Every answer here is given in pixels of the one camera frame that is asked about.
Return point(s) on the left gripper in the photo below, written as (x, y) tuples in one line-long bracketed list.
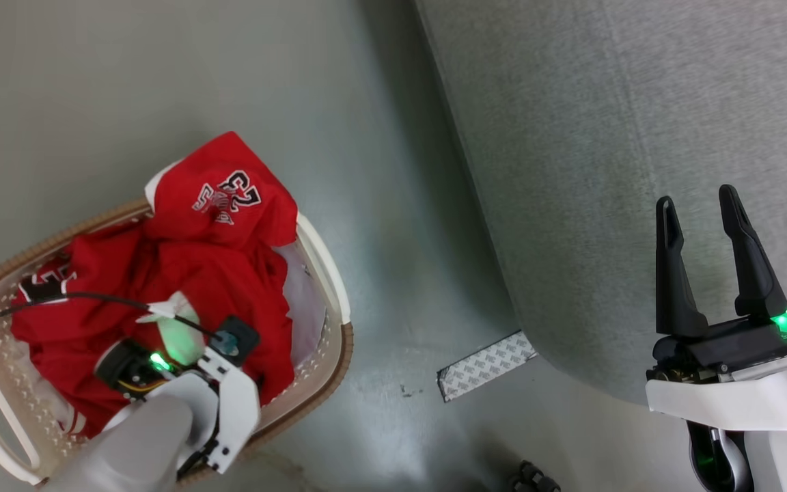
[(233, 410)]

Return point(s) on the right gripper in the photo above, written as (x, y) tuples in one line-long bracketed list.
[(735, 400)]

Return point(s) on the red basketball jersey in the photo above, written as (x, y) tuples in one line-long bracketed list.
[(216, 273)]

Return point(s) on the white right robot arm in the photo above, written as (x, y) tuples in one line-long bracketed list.
[(783, 465)]

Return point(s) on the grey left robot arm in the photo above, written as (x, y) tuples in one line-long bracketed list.
[(134, 451)]

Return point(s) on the white brown-rimmed laundry basket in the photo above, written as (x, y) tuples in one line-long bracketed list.
[(326, 273)]

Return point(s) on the white cloth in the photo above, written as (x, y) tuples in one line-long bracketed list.
[(305, 307)]

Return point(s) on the grey fabric sofa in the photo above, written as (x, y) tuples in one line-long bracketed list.
[(605, 171)]

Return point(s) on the grey patterned tape strip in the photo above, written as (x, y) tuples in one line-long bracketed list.
[(486, 365)]

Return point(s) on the black ribbed wheel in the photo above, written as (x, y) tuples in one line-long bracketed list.
[(533, 480)]

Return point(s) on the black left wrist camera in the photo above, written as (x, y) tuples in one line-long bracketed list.
[(238, 338)]

